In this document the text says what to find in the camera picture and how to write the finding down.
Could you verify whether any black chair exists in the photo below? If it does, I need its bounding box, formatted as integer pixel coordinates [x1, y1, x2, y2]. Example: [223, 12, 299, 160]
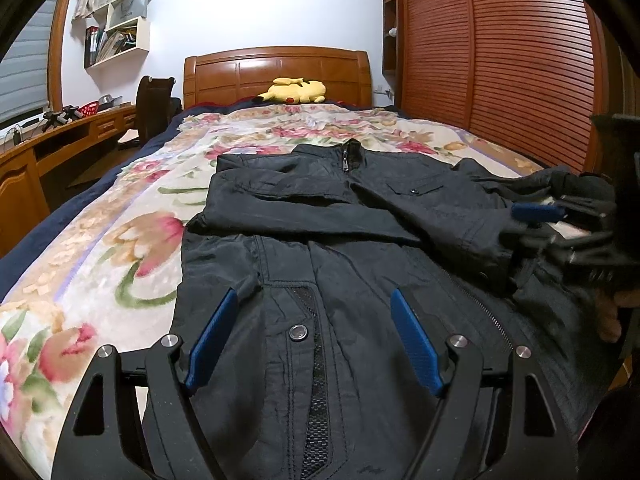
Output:
[116, 75, 182, 150]

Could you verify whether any black jacket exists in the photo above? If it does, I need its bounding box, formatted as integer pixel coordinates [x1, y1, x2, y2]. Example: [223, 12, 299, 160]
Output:
[142, 137, 621, 480]

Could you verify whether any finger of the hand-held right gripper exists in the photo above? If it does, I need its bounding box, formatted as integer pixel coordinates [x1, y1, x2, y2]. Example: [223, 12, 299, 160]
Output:
[500, 225, 626, 272]
[511, 201, 608, 229]

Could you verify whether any grey window blind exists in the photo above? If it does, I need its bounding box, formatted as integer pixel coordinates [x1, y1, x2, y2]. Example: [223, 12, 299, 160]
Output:
[0, 0, 60, 126]

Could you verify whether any wooden desk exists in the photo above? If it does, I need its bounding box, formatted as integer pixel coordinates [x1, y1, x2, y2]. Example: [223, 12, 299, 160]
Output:
[0, 104, 138, 256]

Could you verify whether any floral blanket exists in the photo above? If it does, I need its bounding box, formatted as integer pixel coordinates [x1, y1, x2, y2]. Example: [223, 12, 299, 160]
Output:
[0, 100, 551, 471]

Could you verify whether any person's right hand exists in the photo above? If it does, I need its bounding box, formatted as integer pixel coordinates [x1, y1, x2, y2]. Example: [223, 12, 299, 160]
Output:
[596, 287, 627, 344]

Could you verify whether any wooden bed headboard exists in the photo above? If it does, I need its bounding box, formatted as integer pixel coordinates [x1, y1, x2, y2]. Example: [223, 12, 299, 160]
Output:
[183, 46, 373, 109]

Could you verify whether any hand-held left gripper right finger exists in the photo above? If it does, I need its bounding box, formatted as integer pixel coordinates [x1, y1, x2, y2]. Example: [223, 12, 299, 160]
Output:
[390, 288, 582, 480]

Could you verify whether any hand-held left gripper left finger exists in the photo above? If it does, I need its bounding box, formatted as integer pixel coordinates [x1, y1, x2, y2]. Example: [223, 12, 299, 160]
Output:
[51, 287, 239, 480]

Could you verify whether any navy bed sheet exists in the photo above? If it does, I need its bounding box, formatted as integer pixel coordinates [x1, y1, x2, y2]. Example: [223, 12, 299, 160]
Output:
[0, 102, 201, 306]

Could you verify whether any row of books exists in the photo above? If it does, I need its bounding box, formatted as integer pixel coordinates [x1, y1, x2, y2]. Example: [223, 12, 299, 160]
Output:
[84, 25, 138, 67]

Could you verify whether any yellow plush toy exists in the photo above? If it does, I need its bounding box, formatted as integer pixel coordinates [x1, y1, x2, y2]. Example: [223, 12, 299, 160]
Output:
[251, 77, 327, 105]

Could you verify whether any wooden louvered wardrobe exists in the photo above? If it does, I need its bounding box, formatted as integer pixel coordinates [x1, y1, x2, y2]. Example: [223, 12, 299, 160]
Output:
[381, 0, 623, 176]

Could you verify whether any grey paper bag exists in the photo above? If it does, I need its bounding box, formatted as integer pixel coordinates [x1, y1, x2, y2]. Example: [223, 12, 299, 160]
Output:
[107, 0, 151, 28]

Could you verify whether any white wall shelf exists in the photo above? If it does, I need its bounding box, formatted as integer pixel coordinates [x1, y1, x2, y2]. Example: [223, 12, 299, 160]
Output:
[72, 0, 157, 69]

